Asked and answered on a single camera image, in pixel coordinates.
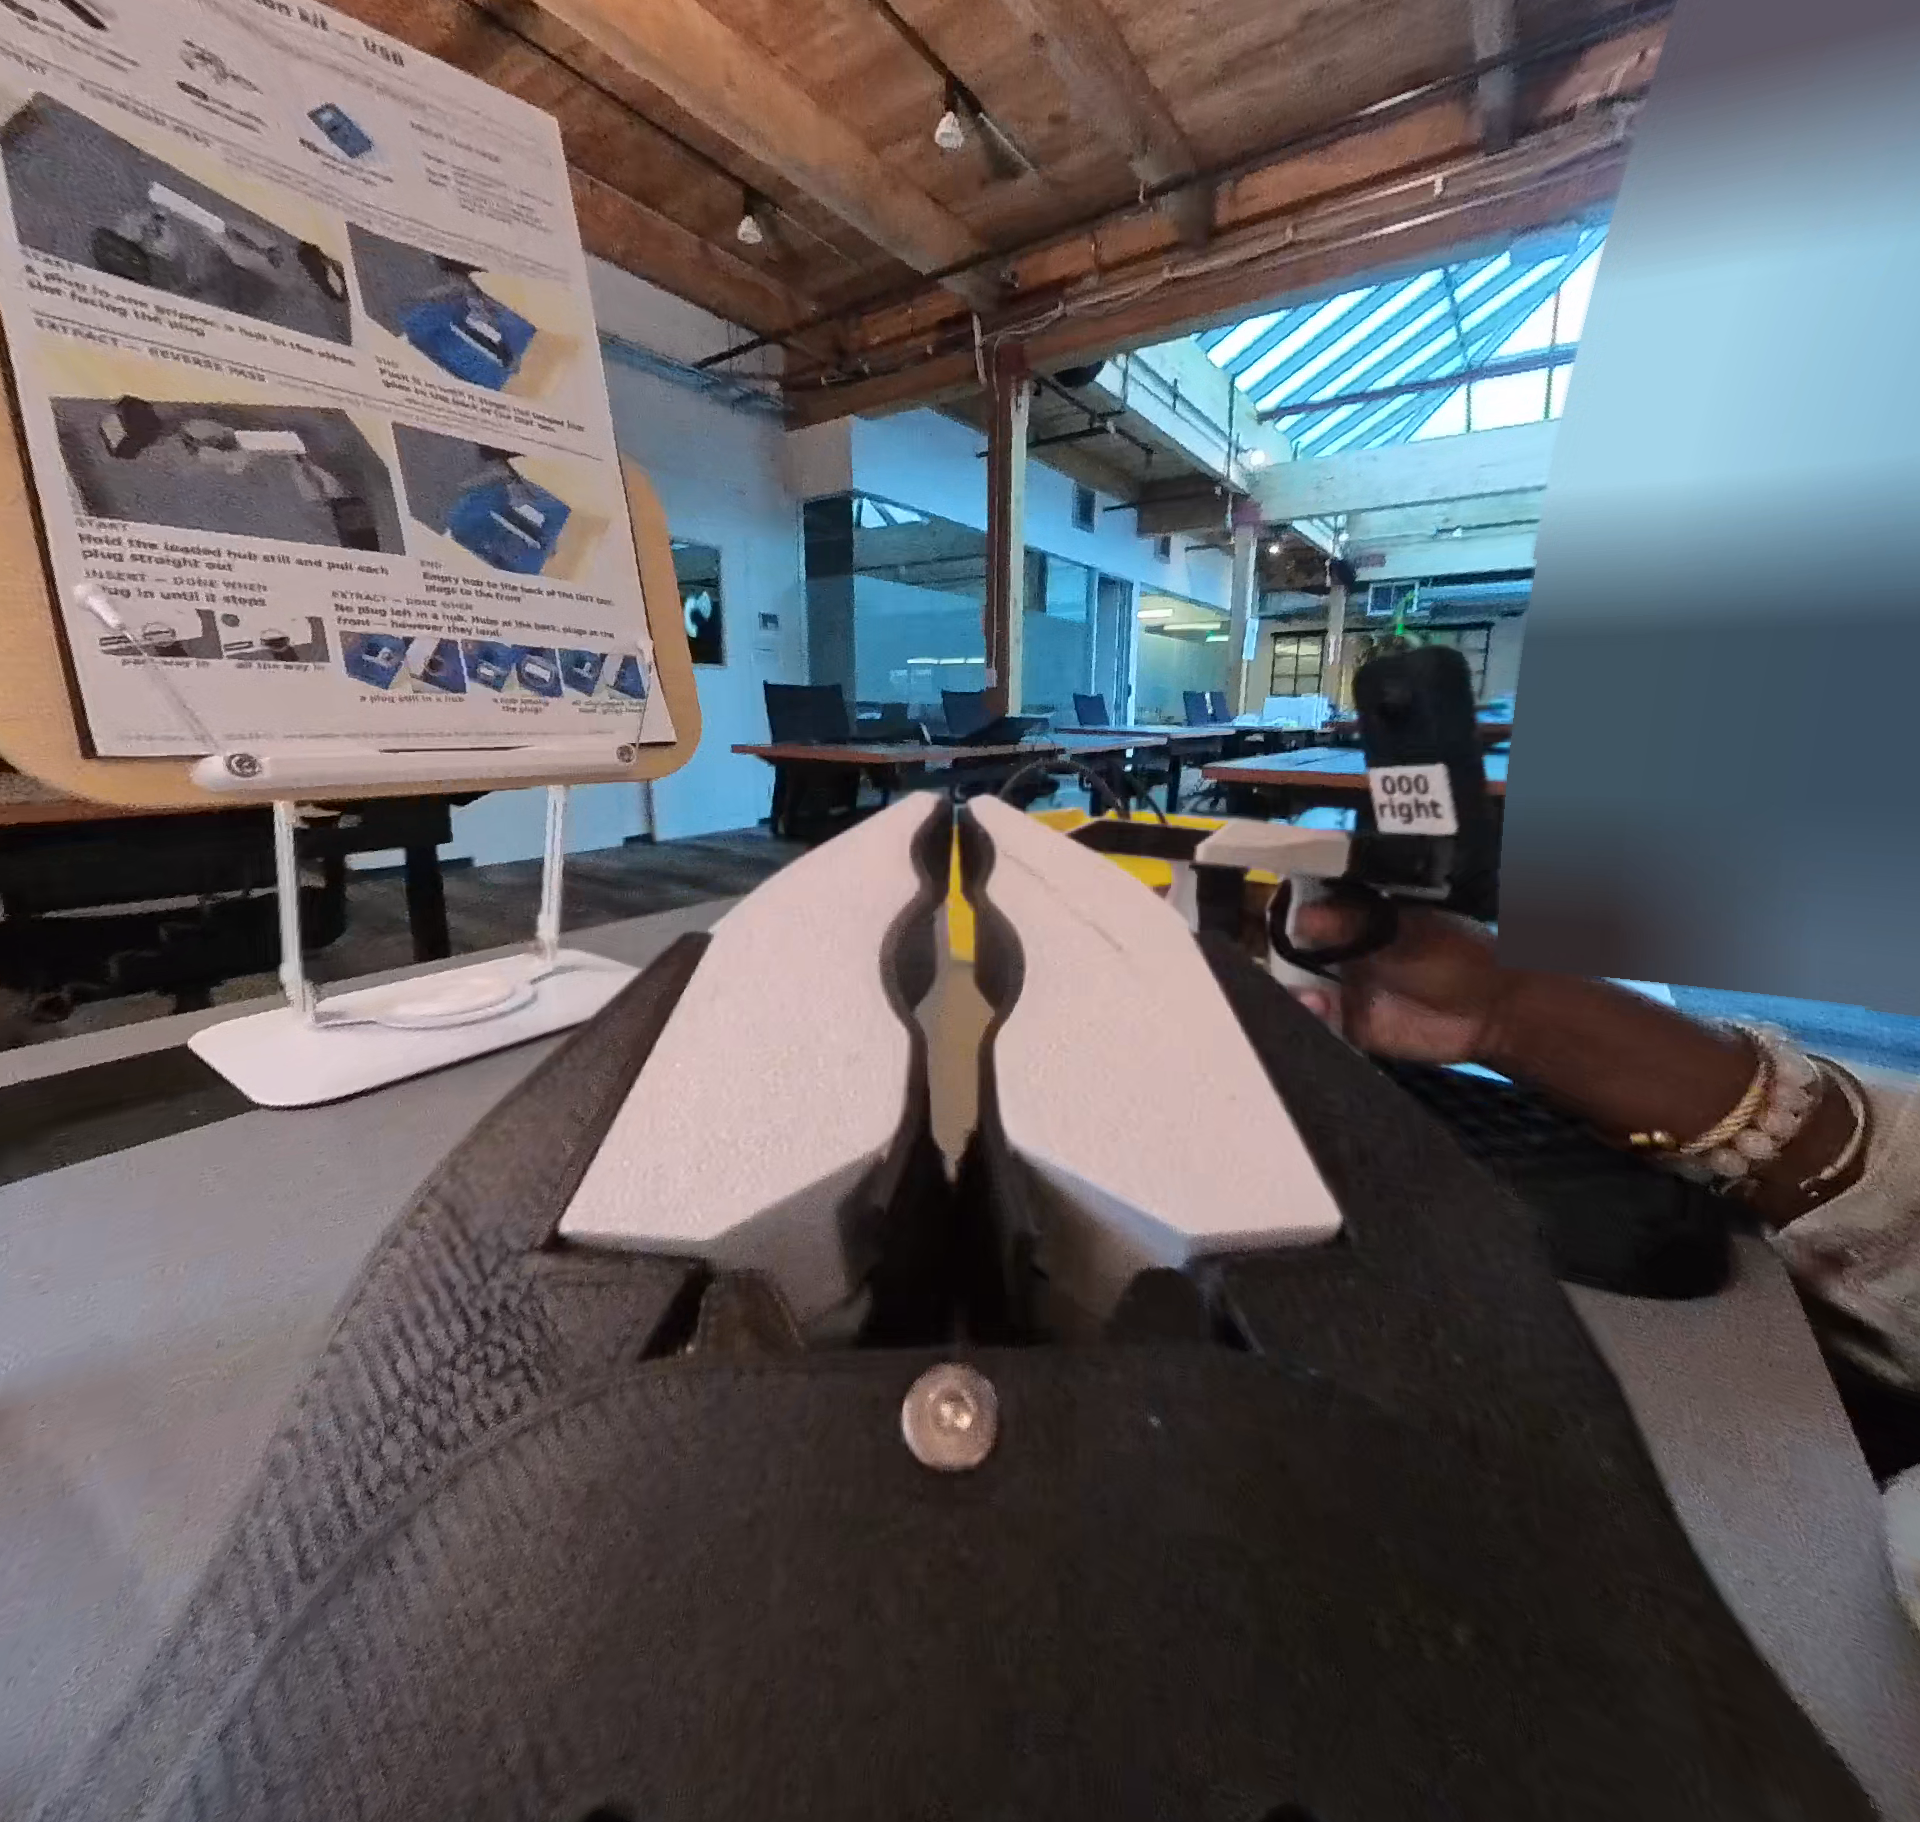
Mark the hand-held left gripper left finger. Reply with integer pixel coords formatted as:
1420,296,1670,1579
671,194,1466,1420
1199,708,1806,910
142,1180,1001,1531
558,792,963,1336

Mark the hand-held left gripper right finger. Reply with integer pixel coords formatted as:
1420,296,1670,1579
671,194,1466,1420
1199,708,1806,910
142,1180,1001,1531
958,792,1347,1336

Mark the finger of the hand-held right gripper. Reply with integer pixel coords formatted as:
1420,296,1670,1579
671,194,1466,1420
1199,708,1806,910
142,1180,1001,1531
1191,820,1359,880

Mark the person's right forearm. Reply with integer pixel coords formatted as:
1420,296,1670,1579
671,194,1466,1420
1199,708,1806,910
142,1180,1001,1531
1515,952,1920,1404

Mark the person's right hand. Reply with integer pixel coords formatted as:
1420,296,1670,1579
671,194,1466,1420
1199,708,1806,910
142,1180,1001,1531
1291,883,1533,1071

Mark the long office desk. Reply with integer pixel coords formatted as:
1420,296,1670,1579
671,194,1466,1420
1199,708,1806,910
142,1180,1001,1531
1201,741,1518,803
734,725,1172,840

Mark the yellow plastic bin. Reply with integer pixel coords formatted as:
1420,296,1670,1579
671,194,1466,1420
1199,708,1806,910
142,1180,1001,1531
952,805,1202,960

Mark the wooden backing board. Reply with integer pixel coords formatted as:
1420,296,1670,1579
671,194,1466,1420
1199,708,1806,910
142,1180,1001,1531
0,396,706,809

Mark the black oval desk pad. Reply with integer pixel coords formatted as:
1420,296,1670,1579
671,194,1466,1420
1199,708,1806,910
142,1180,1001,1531
1372,1057,1749,1301

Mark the printed instruction sheet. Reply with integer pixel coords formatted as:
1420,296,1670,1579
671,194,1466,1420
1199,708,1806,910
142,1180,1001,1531
0,0,677,758

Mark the black hub cord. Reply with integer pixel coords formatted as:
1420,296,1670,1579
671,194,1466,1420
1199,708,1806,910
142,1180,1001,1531
990,755,1129,824

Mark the dark wall screen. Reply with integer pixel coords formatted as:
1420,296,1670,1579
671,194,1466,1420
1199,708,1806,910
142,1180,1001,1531
667,538,727,668

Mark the white beaded bracelet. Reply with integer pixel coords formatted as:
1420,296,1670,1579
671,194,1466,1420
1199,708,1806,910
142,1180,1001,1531
1627,1018,1825,1199

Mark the gold bangle bracelet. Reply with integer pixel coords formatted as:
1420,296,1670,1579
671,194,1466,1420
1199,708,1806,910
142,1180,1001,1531
1791,1057,1878,1209

